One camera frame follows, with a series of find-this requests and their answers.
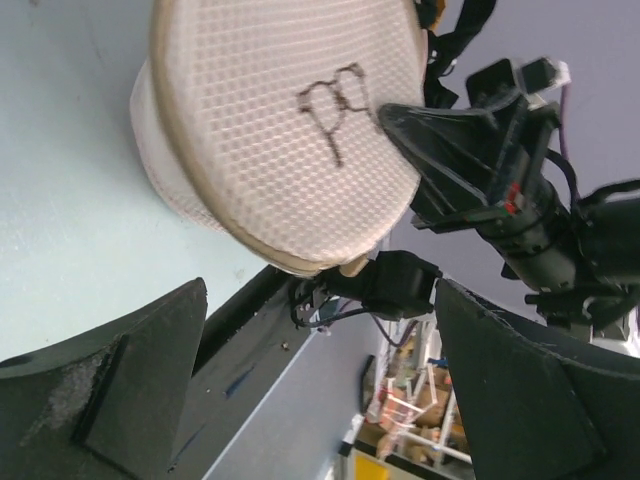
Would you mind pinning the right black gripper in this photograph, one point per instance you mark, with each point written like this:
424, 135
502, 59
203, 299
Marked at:
499, 159

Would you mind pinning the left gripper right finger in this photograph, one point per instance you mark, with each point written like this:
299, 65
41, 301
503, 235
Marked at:
536, 403

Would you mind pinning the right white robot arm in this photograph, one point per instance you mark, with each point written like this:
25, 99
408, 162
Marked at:
609, 240

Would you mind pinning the yellow garment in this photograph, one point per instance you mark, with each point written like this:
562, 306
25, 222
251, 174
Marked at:
431, 13

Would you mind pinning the black bra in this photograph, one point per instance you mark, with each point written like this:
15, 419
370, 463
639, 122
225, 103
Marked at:
444, 49

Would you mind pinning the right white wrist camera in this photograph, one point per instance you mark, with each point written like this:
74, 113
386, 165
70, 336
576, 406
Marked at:
541, 76

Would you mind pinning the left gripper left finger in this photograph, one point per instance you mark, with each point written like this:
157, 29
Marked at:
105, 404

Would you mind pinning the pink mesh laundry bag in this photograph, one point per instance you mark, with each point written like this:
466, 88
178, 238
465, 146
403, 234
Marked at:
259, 118

